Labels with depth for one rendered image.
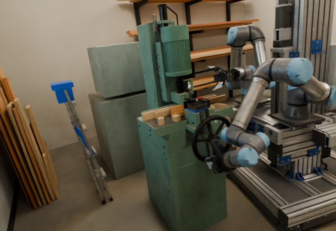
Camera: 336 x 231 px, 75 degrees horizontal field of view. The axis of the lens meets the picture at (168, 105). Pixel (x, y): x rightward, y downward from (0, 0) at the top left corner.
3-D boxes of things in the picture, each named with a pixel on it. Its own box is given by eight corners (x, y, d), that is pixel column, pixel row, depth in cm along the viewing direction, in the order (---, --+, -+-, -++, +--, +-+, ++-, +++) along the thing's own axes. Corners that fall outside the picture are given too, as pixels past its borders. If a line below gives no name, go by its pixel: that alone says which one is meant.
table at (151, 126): (162, 144, 123) (160, 134, 121) (143, 128, 149) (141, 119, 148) (243, 117, 147) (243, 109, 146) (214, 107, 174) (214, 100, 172)
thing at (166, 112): (155, 119, 146) (155, 113, 145) (154, 118, 148) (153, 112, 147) (226, 99, 170) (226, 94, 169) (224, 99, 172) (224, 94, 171)
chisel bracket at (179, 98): (181, 107, 148) (179, 95, 146) (171, 103, 161) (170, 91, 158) (190, 104, 151) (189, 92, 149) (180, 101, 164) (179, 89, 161)
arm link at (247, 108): (255, 53, 117) (215, 136, 109) (275, 53, 108) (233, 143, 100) (264, 65, 123) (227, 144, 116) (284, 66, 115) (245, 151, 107)
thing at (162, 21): (162, 31, 147) (158, 3, 143) (157, 32, 154) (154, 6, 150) (172, 30, 151) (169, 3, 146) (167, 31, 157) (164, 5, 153)
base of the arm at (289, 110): (296, 111, 154) (297, 97, 151) (316, 117, 140) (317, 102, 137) (278, 115, 150) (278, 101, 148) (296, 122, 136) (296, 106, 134)
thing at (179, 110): (172, 118, 143) (171, 108, 141) (171, 117, 145) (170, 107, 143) (202, 110, 153) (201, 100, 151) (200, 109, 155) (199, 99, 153)
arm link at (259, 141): (248, 127, 105) (234, 139, 100) (270, 133, 96) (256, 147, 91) (251, 140, 108) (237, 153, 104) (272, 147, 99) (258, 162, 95)
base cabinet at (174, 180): (178, 244, 157) (167, 155, 137) (148, 197, 207) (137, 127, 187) (228, 217, 175) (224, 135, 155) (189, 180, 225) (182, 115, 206)
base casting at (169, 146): (167, 154, 137) (166, 141, 135) (137, 127, 188) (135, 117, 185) (224, 134, 155) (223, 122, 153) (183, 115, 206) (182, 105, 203)
